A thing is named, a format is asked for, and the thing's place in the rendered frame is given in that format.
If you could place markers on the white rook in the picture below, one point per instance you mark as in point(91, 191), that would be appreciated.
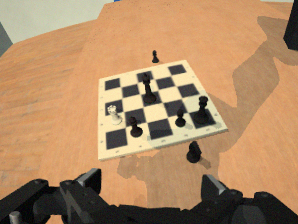
point(116, 119)

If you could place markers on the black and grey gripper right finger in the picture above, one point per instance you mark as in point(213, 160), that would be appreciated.
point(213, 208)

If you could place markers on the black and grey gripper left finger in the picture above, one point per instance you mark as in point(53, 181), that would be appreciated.
point(82, 203)

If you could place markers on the black and cream chessboard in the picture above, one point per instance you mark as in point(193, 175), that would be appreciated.
point(176, 87)

